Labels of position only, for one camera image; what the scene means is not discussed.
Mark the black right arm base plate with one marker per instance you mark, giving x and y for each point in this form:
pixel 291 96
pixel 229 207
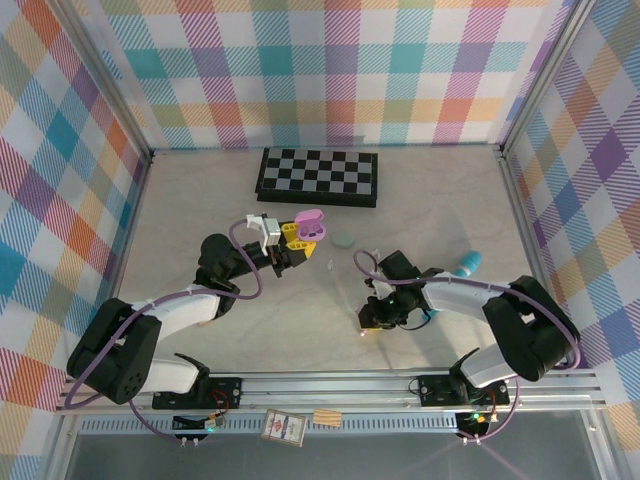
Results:
pixel 435 390

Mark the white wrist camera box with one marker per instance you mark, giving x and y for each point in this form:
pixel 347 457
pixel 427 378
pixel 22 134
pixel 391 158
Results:
pixel 270 229
pixel 371 284

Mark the teal pen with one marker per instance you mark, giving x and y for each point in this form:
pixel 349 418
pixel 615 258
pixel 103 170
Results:
pixel 470 260

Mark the mint green earbud charging case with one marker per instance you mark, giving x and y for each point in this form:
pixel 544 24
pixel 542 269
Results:
pixel 343 240

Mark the aluminium table side rail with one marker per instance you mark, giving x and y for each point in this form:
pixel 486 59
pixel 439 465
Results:
pixel 520 210
pixel 135 210

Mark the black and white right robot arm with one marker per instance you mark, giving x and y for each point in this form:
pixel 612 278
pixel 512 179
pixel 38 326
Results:
pixel 530 340

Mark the aluminium frame post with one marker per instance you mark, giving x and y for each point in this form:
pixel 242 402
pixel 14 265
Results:
pixel 542 75
pixel 107 75

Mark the purple earbud charging case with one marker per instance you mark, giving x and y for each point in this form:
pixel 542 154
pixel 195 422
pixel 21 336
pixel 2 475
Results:
pixel 310 220

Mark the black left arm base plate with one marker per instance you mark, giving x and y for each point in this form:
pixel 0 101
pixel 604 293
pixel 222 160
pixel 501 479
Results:
pixel 225 392

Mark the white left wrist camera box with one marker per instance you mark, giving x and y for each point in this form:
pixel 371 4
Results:
pixel 270 229

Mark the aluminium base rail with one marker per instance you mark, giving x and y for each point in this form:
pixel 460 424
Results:
pixel 325 387

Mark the playing card box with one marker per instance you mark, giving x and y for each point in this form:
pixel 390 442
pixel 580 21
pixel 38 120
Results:
pixel 283 427

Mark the striped wooden piece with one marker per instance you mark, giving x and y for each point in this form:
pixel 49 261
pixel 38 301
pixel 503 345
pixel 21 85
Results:
pixel 327 418

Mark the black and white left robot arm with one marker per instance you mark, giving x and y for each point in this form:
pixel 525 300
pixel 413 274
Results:
pixel 115 350

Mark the black and silver chessboard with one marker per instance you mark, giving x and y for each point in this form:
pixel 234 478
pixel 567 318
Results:
pixel 315 172

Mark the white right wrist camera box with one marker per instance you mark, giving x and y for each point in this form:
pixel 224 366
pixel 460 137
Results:
pixel 371 284

